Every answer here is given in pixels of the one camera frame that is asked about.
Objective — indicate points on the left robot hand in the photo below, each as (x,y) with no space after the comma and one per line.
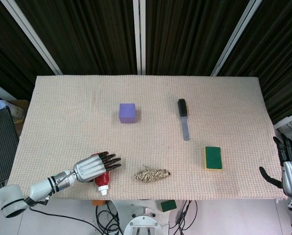
(89,169)

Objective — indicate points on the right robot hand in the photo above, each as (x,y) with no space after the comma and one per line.
(291,171)

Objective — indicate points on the red bottle with white cap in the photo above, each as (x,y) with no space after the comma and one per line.
(102,180)

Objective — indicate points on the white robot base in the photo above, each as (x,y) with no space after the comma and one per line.
(142,221)

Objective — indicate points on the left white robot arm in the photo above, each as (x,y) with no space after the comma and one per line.
(26,193)

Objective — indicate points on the orange object under table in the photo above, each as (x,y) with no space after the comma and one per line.
(98,202)

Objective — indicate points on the braided straw bundle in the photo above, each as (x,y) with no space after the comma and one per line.
(151,175)

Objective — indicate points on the purple foam cube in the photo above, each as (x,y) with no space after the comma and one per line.
(127,113)

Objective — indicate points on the beige woven tablecloth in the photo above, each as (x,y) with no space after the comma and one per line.
(146,117)

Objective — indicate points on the green and yellow sponge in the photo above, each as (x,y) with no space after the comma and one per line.
(213,158)

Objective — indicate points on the green sponge on floor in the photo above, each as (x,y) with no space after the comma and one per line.
(168,205)

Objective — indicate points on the black mesh chair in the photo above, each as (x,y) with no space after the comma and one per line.
(1,144)

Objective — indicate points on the cardboard box with clutter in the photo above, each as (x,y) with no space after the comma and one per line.
(12,110)

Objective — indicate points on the black curtain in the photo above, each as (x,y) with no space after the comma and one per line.
(185,36)

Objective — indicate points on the white frame post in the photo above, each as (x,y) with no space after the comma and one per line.
(139,36)
(234,36)
(33,34)

